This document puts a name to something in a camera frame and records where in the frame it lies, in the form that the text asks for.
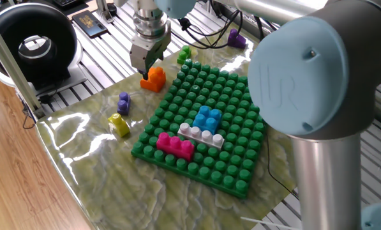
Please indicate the silver Schunk gripper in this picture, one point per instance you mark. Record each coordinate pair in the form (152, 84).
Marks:
(145, 51)

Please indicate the orange two-stud block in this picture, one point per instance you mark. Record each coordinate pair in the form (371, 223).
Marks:
(153, 83)

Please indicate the light blue four-stud block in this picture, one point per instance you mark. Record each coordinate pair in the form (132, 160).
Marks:
(206, 121)

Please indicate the pink three-stud block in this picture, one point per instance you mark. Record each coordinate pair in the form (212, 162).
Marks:
(174, 147)

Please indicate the white four-stud block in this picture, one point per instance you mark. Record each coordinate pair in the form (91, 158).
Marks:
(203, 135)

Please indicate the large green studded baseplate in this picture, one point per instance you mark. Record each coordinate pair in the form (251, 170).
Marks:
(235, 134)

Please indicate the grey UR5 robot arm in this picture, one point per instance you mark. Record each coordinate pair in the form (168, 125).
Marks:
(321, 96)

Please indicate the violet two-stud block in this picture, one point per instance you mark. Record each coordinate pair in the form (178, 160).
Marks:
(124, 104)

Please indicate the bright green two-stud block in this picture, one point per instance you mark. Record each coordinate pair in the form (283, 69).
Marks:
(184, 55)

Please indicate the yellow-green single-stud block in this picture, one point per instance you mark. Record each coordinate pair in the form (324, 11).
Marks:
(119, 125)

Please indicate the black round knob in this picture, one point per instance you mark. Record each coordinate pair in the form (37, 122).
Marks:
(112, 9)

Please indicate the black small card device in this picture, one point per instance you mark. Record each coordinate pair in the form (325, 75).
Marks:
(89, 24)

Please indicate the dark purple single-stud block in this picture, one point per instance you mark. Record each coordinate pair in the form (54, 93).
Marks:
(236, 41)

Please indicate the black keyboard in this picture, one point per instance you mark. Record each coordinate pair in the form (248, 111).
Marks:
(65, 2)

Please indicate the green marble patterned mat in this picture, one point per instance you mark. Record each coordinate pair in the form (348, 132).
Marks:
(113, 191)

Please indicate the silver metal bracket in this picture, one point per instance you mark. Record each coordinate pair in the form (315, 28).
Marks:
(102, 11)

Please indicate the aluminium frame post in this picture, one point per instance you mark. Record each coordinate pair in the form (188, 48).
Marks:
(11, 64)

